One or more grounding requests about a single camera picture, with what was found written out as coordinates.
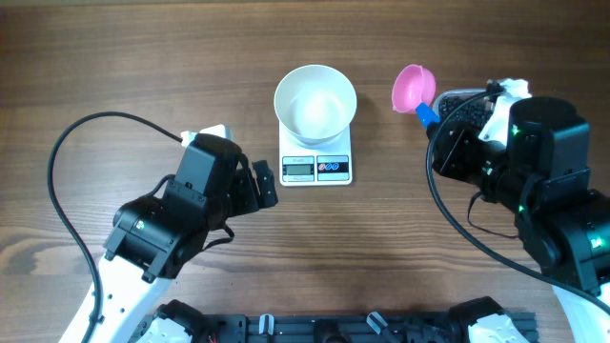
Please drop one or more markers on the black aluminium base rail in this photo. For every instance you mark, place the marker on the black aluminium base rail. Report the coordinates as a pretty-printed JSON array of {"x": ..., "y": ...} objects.
[{"x": 410, "y": 327}]

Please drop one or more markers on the pink scoop blue handle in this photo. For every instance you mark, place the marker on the pink scoop blue handle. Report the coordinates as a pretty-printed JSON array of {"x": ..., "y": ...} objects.
[{"x": 413, "y": 93}]

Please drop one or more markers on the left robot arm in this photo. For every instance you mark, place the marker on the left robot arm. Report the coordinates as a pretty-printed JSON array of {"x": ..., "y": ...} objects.
[{"x": 153, "y": 238}]

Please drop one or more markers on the white digital kitchen scale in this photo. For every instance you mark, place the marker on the white digital kitchen scale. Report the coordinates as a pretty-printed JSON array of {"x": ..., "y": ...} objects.
[{"x": 329, "y": 163}]

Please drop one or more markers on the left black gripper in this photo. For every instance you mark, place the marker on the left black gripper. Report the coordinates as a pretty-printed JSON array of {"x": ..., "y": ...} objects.
[{"x": 251, "y": 200}]

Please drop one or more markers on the clear plastic container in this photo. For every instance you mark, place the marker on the clear plastic container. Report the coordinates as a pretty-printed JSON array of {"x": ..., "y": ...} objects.
[{"x": 468, "y": 93}]

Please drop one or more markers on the black beans pile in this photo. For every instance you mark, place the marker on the black beans pile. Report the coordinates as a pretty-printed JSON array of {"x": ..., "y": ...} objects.
[{"x": 476, "y": 113}]

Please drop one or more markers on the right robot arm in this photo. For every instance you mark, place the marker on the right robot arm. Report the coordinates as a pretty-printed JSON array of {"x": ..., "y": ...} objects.
[{"x": 540, "y": 174}]

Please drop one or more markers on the white round bowl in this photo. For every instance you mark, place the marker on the white round bowl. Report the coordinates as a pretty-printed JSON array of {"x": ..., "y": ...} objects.
[{"x": 315, "y": 103}]

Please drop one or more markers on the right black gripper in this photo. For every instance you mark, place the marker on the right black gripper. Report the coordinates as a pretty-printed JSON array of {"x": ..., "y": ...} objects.
[{"x": 448, "y": 154}]

